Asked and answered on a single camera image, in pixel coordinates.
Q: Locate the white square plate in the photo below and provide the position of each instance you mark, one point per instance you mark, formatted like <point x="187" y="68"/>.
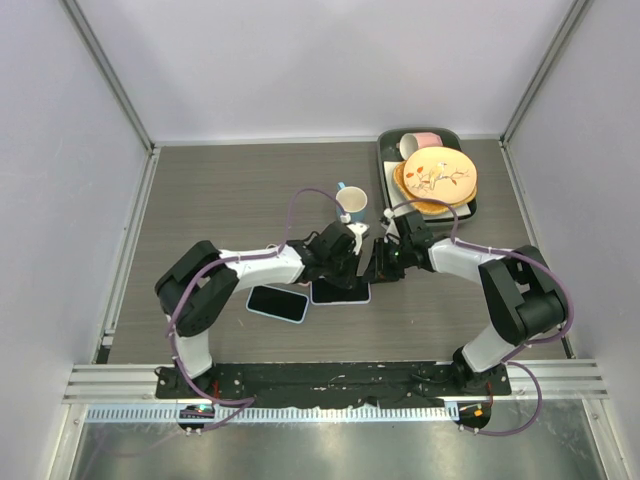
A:
<point x="393" y="198"/>

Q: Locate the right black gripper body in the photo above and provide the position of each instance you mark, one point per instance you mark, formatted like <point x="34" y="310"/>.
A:
<point x="393" y="265"/>

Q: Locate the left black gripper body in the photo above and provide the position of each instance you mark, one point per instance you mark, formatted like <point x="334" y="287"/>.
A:
<point x="341" y="269"/>

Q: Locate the dark green tray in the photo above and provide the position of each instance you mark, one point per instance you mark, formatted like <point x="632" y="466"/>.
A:
<point x="387" y="150"/>

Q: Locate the white cable duct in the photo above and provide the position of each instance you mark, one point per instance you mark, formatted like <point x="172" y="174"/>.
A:
<point x="193" y="413"/>

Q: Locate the woven yellow plate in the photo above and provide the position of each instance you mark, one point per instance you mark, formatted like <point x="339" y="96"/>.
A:
<point x="429" y="208"/>

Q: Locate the purple phone case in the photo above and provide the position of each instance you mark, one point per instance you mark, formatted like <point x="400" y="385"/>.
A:
<point x="367" y="295"/>

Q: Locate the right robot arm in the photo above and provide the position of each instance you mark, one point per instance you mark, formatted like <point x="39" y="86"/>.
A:
<point x="526" y="302"/>

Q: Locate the blue mug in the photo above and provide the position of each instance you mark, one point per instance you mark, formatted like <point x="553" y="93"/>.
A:
<point x="353" y="201"/>

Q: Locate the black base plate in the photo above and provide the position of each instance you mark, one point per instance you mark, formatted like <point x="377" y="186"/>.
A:
<point x="332" y="385"/>

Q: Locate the light blue phone case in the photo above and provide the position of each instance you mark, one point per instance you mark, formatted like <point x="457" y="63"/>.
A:
<point x="250" y="307"/>

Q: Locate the pink cup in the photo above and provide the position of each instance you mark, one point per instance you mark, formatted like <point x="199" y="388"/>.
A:
<point x="410" y="143"/>

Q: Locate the orange bird plate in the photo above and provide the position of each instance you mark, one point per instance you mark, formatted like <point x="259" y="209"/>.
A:
<point x="440" y="173"/>

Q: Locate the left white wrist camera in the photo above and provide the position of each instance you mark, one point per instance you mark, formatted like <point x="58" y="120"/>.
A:
<point x="360" y="231"/>

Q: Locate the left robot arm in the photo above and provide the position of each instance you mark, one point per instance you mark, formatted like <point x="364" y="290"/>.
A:
<point x="198" y="286"/>

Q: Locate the black phone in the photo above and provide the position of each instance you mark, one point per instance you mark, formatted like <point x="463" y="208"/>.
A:
<point x="277" y="302"/>
<point x="340" y="295"/>

